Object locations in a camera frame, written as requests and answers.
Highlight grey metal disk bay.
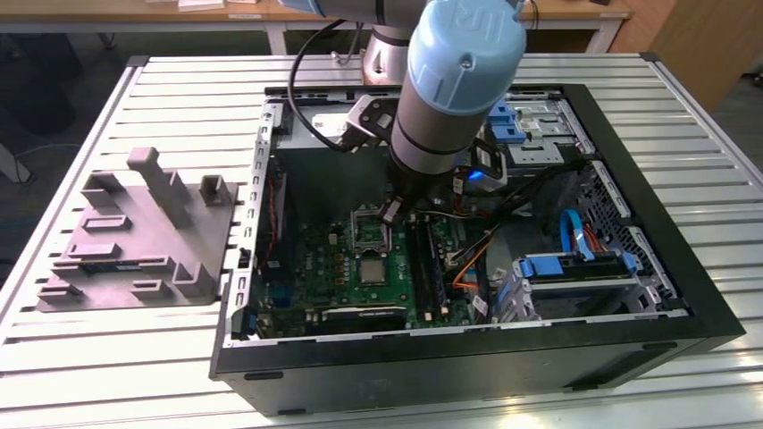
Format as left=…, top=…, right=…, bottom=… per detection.
left=510, top=252, right=686, bottom=322
left=476, top=96, right=594, bottom=193

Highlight blue plastic bay latch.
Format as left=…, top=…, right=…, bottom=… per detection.
left=485, top=100, right=525, bottom=145

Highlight wooden cabinet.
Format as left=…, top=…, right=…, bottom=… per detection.
left=610, top=0, right=763, bottom=113

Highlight graphics card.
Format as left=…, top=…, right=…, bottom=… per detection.
left=319, top=306, right=409, bottom=334

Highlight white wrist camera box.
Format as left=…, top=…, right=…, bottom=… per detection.
left=346, top=95, right=398, bottom=154

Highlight red black twisted wire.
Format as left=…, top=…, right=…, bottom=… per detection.
left=263, top=178, right=281, bottom=272

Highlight black PC case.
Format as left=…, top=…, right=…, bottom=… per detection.
left=206, top=82, right=746, bottom=419

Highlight metal socket cover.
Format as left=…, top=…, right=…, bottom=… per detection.
left=349, top=206, right=392, bottom=255

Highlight green motherboard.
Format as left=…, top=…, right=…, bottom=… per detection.
left=251, top=209, right=477, bottom=336

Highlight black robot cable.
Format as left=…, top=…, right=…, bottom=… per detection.
left=286, top=17, right=386, bottom=156

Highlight hard disk in blue carrier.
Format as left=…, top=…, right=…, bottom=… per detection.
left=518, top=252, right=640, bottom=283

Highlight black wrist camera blue light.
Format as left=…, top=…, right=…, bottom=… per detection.
left=466, top=139, right=510, bottom=194

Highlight blue flat data wire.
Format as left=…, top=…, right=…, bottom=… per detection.
left=558, top=208, right=597, bottom=263

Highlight red orange wires white plug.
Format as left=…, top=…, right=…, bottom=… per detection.
left=450, top=196, right=481, bottom=219

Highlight wooden desk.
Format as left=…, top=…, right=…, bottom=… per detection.
left=0, top=0, right=633, bottom=55

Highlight grey power supply unit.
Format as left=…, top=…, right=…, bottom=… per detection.
left=270, top=100, right=394, bottom=215

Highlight CPU socket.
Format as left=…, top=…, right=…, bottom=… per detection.
left=354, top=255, right=394, bottom=289

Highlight black wire bundle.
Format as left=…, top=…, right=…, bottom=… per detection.
left=445, top=160, right=590, bottom=269

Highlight orange power wire bundle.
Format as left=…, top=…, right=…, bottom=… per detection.
left=449, top=261, right=481, bottom=294

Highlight black white power wires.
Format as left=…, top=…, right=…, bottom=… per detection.
left=416, top=203, right=476, bottom=220

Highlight red data wire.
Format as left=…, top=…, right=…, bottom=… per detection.
left=586, top=223, right=606, bottom=257

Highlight grey parts rack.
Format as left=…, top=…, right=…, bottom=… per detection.
left=33, top=146, right=246, bottom=312

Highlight RAM stick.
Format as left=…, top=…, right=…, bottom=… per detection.
left=75, top=260, right=147, bottom=273

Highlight black RAM slot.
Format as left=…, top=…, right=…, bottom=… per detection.
left=420, top=215, right=445, bottom=316
left=406, top=215, right=432, bottom=321
left=413, top=215, right=438, bottom=319

